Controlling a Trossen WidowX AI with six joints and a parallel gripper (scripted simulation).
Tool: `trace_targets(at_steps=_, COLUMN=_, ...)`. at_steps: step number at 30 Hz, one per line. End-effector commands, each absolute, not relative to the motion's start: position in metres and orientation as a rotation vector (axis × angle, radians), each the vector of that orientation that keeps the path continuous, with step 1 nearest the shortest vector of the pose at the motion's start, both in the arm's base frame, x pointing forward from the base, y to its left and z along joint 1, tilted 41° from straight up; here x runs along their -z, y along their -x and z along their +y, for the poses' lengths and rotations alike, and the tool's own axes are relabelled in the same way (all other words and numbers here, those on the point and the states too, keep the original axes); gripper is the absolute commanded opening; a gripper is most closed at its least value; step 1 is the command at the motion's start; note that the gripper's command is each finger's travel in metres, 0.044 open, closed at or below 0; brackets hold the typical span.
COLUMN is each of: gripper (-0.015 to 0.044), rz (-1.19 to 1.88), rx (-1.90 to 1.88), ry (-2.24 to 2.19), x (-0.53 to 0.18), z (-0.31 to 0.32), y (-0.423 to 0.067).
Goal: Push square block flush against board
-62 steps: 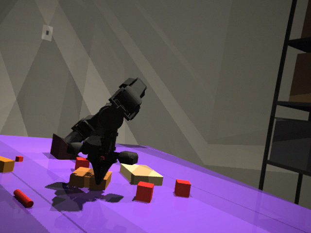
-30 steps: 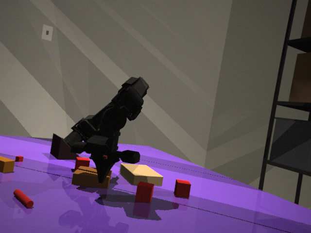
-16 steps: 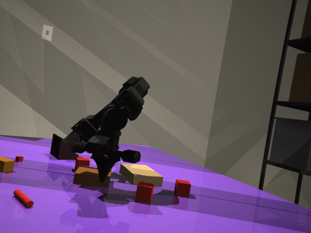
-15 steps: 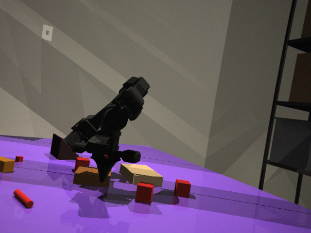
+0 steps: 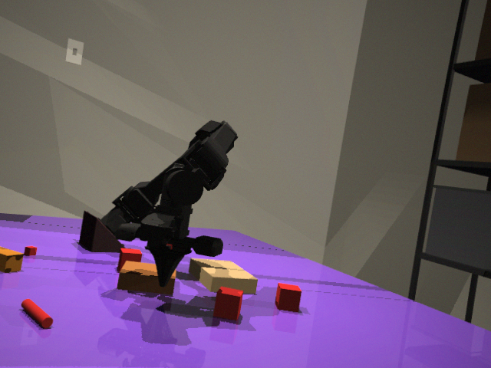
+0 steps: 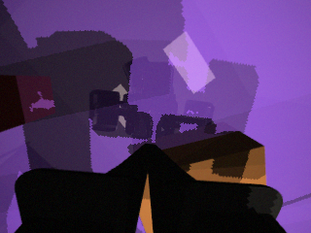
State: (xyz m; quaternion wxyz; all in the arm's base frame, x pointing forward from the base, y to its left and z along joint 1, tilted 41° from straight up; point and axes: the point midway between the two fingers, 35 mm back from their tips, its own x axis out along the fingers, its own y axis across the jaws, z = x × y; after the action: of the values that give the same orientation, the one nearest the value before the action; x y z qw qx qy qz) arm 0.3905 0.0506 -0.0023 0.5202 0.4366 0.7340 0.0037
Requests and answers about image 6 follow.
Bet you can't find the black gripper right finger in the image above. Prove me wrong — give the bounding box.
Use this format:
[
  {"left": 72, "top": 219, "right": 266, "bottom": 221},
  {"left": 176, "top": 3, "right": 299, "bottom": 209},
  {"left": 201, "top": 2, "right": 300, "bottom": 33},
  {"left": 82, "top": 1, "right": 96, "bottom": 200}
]
[{"left": 148, "top": 144, "right": 283, "bottom": 233}]

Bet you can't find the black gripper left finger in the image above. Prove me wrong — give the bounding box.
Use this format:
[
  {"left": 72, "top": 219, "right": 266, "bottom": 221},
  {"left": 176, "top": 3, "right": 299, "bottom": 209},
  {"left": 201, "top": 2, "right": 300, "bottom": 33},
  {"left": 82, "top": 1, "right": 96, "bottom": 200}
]
[{"left": 15, "top": 144, "right": 151, "bottom": 233}]

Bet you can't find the red square block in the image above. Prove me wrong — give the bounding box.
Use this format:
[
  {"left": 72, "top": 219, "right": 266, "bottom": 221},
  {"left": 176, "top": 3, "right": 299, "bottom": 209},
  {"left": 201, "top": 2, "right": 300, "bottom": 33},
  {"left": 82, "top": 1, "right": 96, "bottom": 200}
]
[{"left": 0, "top": 75, "right": 25, "bottom": 133}]

